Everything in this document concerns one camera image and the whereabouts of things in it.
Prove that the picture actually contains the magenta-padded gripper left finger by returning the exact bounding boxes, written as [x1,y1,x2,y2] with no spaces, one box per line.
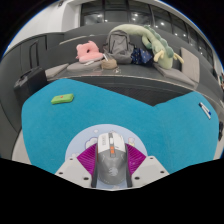
[54,143,99,189]

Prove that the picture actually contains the green dragon plush toy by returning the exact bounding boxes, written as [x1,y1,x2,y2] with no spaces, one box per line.
[109,23,185,70]

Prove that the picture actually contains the green eraser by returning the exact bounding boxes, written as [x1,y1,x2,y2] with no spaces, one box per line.
[50,93,75,106]

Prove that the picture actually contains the flat grey seat cushion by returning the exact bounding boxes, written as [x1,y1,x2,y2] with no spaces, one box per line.
[153,62,196,89]
[66,60,104,73]
[44,63,70,81]

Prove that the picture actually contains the upright beige cushion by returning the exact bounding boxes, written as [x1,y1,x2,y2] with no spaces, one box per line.
[180,46,201,84]

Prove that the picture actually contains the black suitcase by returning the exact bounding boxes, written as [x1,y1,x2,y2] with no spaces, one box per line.
[13,65,49,106]

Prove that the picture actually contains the dark blue patterned bag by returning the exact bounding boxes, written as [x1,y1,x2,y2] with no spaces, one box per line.
[130,47,154,67]

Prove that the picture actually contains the black bag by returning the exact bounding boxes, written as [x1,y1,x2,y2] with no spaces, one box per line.
[217,120,224,141]

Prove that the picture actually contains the round light blue mouse pad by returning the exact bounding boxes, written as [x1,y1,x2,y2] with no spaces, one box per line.
[64,123,149,164]

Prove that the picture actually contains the black-capped white marker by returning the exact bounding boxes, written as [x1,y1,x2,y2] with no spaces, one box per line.
[198,102,212,120]

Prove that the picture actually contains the small tan pouch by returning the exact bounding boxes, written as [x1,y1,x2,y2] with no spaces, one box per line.
[100,58,119,70]

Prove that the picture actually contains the grey backpack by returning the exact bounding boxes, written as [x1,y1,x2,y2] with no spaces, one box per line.
[102,29,135,65]

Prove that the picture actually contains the grey and white computer mouse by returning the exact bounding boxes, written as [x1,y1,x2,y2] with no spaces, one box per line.
[91,131,132,188]

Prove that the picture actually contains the pink plush cushion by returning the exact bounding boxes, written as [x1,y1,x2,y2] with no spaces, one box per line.
[75,40,105,64]

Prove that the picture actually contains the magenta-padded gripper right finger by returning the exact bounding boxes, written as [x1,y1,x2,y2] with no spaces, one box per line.
[124,143,170,188]

